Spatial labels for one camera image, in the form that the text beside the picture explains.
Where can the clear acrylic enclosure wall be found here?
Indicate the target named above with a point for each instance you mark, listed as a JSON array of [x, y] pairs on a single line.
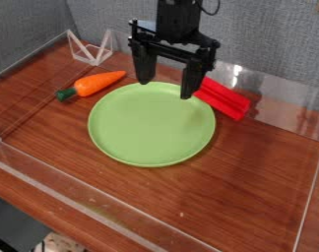
[[242, 197]]

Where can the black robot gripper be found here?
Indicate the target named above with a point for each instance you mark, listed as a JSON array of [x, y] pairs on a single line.
[[173, 37]]

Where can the green round plate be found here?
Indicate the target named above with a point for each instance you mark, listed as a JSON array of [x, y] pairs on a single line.
[[143, 126]]

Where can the red ridged block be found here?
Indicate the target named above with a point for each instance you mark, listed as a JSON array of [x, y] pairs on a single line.
[[222, 99]]

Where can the orange toy carrot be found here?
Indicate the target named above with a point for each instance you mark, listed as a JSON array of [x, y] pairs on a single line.
[[90, 84]]

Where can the clear acrylic corner bracket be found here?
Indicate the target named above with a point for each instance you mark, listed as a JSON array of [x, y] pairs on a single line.
[[88, 53]]

